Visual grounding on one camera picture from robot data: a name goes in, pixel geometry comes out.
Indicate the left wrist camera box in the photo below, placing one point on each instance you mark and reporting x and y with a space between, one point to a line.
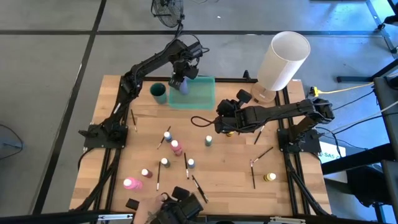
191 72

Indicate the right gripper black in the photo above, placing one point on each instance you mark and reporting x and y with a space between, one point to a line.
228 116

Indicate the yellow power plug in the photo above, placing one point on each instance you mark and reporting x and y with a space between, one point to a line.
316 91

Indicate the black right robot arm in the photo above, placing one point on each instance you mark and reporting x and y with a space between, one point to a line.
280 112

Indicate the black floor fan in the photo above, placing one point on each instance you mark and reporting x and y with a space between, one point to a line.
179 25

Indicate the large pink paint bottle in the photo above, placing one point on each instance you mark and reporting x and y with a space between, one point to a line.
133 183

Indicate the teal plastic cup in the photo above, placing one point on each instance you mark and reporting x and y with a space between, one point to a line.
157 91

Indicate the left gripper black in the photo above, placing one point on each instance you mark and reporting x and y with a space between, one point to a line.
179 68

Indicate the white shade table lamp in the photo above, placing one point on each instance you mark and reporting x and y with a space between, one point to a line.
280 65

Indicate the small black block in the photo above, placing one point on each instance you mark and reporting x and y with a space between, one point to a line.
132 204

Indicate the cerulean blue paint bottle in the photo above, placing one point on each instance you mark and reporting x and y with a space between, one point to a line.
191 163

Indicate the large bright red paint bottle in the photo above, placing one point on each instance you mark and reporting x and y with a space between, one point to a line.
176 148

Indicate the white printed sign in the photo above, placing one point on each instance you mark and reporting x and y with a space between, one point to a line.
331 155

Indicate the large dark paint bottle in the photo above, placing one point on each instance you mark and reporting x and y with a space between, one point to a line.
174 84

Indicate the black bar with silver brackets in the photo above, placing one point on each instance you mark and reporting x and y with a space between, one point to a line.
46 217

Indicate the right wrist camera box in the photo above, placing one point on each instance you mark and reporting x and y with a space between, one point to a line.
244 96

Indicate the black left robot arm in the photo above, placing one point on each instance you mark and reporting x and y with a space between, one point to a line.
155 59

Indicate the person's hand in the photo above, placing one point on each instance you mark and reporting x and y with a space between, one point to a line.
149 208

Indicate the black aluminium table frame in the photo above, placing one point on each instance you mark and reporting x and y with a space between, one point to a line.
233 79

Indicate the small maroon paint bottle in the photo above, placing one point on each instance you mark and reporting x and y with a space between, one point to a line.
146 173

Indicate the teal translucent plastic bin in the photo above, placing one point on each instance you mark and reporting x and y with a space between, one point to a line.
202 96

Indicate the sap green paint bottle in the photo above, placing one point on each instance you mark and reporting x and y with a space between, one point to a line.
165 162

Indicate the black desk frame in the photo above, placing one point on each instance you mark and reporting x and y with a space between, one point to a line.
354 160

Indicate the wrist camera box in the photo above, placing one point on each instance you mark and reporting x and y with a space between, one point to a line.
191 72
244 96

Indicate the black camera device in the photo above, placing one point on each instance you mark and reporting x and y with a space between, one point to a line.
183 211

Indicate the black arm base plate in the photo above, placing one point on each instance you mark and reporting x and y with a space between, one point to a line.
90 143
281 147

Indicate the small teal green paint bottle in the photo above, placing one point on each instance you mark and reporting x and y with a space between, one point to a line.
208 141

